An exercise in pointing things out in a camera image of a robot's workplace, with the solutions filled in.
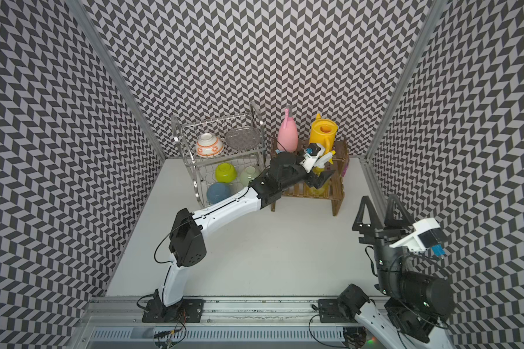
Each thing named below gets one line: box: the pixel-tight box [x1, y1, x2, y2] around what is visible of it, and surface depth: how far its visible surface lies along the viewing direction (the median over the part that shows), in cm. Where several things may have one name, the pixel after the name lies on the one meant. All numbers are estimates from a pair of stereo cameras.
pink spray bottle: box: [277, 104, 299, 154], surface depth 80 cm
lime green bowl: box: [214, 162, 238, 184], surface depth 105 cm
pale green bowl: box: [240, 165, 262, 187], surface depth 102 cm
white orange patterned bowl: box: [195, 133, 225, 158], surface depth 83 cm
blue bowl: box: [206, 182, 233, 205], surface depth 98 cm
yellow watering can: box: [308, 113, 338, 155], surface depth 77 cm
